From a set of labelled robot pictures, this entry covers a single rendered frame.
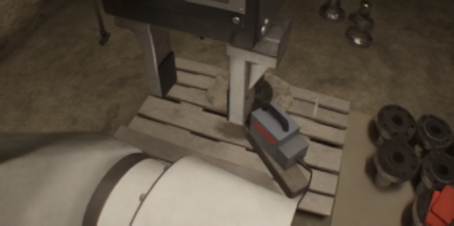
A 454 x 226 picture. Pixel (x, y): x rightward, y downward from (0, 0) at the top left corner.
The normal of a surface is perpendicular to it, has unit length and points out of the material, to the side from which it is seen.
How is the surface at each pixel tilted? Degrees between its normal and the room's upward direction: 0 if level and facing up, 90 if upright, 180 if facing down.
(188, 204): 7
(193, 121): 0
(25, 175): 90
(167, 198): 7
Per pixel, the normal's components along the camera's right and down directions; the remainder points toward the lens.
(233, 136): 0.00, -0.68
